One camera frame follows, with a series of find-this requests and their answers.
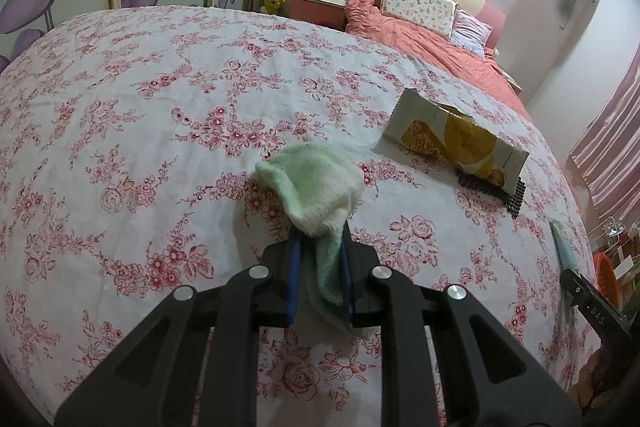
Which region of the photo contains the pink nightstand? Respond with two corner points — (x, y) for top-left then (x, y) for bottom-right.
(290, 0), (347, 32)

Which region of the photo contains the orange plastic bin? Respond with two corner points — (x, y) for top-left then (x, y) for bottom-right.
(592, 252), (624, 308)

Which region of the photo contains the pink duvet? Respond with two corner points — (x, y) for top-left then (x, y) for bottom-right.
(344, 0), (583, 228)

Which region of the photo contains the striped pillow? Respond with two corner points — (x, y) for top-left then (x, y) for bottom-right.
(450, 9), (493, 58)

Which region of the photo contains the pink striped curtain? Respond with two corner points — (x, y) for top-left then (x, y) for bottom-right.
(567, 52), (640, 228)

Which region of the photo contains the black dotted pouch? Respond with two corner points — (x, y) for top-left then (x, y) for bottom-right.
(456, 174), (527, 220)

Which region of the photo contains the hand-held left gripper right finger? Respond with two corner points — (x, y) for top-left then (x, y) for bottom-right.
(340, 222), (583, 427)

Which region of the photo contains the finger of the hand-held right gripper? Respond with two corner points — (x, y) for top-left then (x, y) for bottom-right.
(562, 268), (632, 358)

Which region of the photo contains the pale green towel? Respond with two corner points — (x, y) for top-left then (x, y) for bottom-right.
(255, 143), (383, 342)

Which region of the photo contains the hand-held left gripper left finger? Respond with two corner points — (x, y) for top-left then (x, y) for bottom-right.
(54, 234), (301, 427)

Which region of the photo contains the light blue packet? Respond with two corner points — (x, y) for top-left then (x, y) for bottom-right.
(549, 218), (580, 278)

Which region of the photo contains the yellow white snack packet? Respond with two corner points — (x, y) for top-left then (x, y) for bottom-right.
(384, 88), (530, 195)

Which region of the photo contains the floral pillow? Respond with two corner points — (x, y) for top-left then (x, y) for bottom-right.
(381, 0), (460, 40)

